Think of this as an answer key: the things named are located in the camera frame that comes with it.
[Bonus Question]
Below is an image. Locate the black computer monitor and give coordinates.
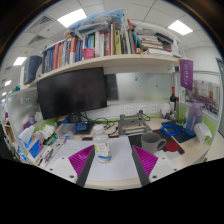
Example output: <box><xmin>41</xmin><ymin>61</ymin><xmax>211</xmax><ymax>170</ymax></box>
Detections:
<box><xmin>36</xmin><ymin>67</ymin><xmax>108</xmax><ymax>120</ymax></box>

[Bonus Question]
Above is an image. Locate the white ceramic jar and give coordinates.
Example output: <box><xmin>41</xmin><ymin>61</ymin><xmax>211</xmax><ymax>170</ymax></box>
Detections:
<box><xmin>159</xmin><ymin>103</ymin><xmax>172</xmax><ymax>118</ymax></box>

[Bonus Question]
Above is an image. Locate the group photo poster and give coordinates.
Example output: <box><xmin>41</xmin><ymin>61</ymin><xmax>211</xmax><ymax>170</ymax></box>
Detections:
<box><xmin>191</xmin><ymin>79</ymin><xmax>221</xmax><ymax>116</ymax></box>

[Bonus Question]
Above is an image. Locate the dark wine bottle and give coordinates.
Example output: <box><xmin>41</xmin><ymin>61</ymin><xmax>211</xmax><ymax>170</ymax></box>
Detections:
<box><xmin>169</xmin><ymin>86</ymin><xmax>178</xmax><ymax>114</ymax></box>

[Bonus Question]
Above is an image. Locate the clear plastic drink bottle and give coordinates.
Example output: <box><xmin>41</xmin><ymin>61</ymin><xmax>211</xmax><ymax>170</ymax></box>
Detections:
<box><xmin>92</xmin><ymin>124</ymin><xmax>113</xmax><ymax>164</ymax></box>

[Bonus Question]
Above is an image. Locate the flat round red coaster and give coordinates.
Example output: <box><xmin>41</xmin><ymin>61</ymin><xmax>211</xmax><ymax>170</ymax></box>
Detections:
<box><xmin>164</xmin><ymin>140</ymin><xmax>182</xmax><ymax>154</ymax></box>

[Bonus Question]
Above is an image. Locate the purple pennant flag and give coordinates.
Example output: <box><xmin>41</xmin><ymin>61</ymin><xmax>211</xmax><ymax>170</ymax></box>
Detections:
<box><xmin>179</xmin><ymin>58</ymin><xmax>195</xmax><ymax>92</ymax></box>

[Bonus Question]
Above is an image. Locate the grey mug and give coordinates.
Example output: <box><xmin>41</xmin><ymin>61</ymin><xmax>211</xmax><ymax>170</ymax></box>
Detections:
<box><xmin>140</xmin><ymin>131</ymin><xmax>167</xmax><ymax>155</ymax></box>

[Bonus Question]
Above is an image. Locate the small blue electronic device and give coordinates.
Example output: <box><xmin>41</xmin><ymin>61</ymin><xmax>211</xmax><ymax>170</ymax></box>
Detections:
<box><xmin>74</xmin><ymin>121</ymin><xmax>91</xmax><ymax>134</ymax></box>

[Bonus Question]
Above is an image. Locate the white wall power outlet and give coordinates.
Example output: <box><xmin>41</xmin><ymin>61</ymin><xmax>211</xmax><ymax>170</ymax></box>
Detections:
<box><xmin>137</xmin><ymin>104</ymin><xmax>148</xmax><ymax>115</ymax></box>
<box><xmin>123</xmin><ymin>105</ymin><xmax>135</xmax><ymax>116</ymax></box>
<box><xmin>148</xmin><ymin>103</ymin><xmax>159</xmax><ymax>114</ymax></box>

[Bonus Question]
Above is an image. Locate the white paper sheet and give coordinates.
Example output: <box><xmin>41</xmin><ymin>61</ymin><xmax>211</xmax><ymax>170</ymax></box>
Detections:
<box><xmin>46</xmin><ymin>135</ymin><xmax>141</xmax><ymax>179</ymax></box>

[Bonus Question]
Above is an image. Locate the dark blue mouse pad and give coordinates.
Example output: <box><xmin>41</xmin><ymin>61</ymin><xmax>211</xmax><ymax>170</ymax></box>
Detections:
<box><xmin>161</xmin><ymin>119</ymin><xmax>196</xmax><ymax>144</ymax></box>

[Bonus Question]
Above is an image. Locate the blue tissue box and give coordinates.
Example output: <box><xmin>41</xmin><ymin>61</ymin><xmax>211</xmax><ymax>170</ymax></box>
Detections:
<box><xmin>18</xmin><ymin>125</ymin><xmax>44</xmax><ymax>159</ymax></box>

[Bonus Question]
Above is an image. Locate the shelf unit with books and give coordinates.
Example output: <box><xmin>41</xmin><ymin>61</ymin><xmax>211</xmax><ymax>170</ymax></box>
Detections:
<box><xmin>19</xmin><ymin>9</ymin><xmax>188</xmax><ymax>84</ymax></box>

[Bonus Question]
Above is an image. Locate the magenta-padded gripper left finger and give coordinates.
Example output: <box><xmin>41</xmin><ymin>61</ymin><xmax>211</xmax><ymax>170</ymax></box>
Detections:
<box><xmin>45</xmin><ymin>144</ymin><xmax>96</xmax><ymax>188</ymax></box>

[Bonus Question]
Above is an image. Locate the black red-edged desk mat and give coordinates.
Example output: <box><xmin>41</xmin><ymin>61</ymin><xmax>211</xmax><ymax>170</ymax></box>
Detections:
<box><xmin>128</xmin><ymin>128</ymin><xmax>186</xmax><ymax>156</ymax></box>

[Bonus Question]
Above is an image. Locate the blue coiled cable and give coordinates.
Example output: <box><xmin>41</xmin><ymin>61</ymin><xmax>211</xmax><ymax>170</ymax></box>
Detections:
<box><xmin>160</xmin><ymin>123</ymin><xmax>183</xmax><ymax>137</ymax></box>

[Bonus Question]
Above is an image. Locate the clear plastic box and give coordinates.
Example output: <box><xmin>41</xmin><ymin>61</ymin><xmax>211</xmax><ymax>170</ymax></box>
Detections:
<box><xmin>54</xmin><ymin>123</ymin><xmax>76</xmax><ymax>138</ymax></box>

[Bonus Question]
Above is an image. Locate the crumpled white tissue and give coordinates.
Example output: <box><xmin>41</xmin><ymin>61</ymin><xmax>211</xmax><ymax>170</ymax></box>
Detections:
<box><xmin>193</xmin><ymin>122</ymin><xmax>213</xmax><ymax>144</ymax></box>

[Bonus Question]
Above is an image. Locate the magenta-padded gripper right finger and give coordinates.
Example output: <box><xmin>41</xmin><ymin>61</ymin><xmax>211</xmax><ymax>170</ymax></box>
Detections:
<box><xmin>131</xmin><ymin>144</ymin><xmax>178</xmax><ymax>187</ymax></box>

